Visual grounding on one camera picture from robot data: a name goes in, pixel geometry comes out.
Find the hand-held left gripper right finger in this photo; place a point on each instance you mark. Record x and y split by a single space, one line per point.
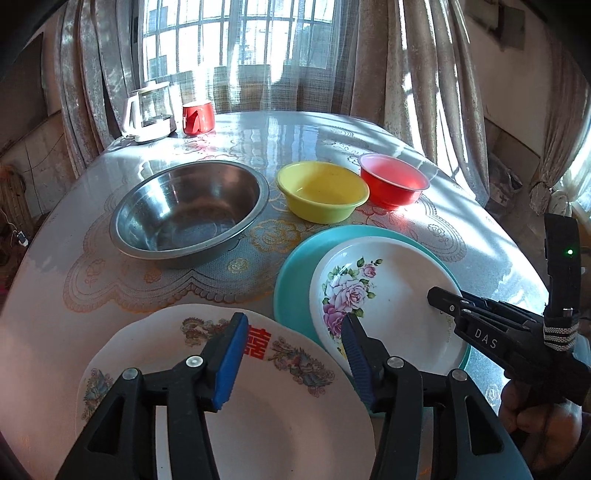
356 364

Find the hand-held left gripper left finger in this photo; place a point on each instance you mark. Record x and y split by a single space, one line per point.
228 364

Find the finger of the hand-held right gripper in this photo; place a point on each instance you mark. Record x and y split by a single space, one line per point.
445 302
496 307

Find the white floral plate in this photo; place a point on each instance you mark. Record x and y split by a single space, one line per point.
397 295

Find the white plate with red print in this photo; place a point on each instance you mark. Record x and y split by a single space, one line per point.
286 429

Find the teal plate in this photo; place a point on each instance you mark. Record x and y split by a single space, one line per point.
295 277

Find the red plastic bowl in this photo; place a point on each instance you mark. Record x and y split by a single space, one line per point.
392 184

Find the person's right hand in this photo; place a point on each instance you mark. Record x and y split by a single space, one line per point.
549 415

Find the stainless steel bowl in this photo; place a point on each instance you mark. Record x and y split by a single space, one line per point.
184 217

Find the yellow plastic bowl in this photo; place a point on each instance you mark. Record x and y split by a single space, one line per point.
323 191

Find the beige patterned curtain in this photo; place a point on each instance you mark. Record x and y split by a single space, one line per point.
415 74
97 69
558 138

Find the white phone charger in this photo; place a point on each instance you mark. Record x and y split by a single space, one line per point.
21 238

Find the red mug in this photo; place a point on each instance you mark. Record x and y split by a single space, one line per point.
198 119

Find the white glass kettle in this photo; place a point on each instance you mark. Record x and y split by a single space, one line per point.
147 115

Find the sheer white curtain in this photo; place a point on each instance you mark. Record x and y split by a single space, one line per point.
258 50

